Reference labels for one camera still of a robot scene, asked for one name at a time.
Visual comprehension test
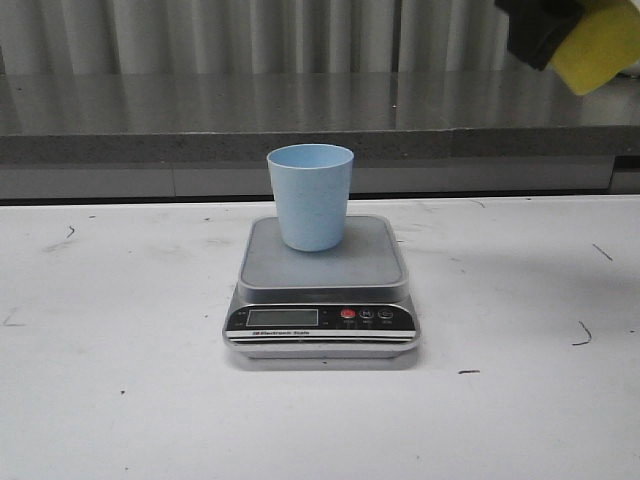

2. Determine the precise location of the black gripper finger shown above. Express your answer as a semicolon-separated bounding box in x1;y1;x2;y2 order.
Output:
494;0;585;71

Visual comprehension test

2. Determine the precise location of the light blue plastic cup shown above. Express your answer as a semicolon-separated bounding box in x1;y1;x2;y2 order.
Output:
266;144;355;252

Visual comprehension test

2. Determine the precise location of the yellow squeeze bottle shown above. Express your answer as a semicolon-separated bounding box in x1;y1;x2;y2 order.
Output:
550;0;639;95

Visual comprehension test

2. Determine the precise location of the grey steel counter shelf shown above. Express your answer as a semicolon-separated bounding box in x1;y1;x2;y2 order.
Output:
1;71;639;203

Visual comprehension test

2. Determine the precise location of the silver digital kitchen scale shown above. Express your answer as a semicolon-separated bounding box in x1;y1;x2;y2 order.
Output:
222;215;421;362

